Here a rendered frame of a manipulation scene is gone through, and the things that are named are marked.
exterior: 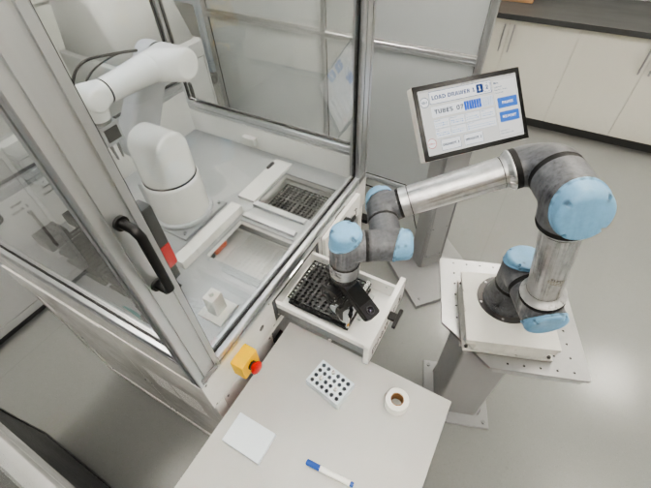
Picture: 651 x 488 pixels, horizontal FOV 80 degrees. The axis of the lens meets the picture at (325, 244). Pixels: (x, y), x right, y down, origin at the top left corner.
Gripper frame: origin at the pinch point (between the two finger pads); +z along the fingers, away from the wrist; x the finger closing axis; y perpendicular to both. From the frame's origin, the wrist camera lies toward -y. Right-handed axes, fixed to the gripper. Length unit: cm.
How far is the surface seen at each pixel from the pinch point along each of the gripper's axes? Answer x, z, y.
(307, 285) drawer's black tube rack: -3.9, 8.2, 22.1
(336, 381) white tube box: 10.4, 18.4, -4.8
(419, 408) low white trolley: -2.1, 22.1, -27.2
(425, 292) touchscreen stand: -88, 95, 16
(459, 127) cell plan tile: -99, -7, 26
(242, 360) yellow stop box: 28.0, 7.2, 15.8
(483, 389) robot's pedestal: -44, 66, -38
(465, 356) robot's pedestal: -37, 40, -27
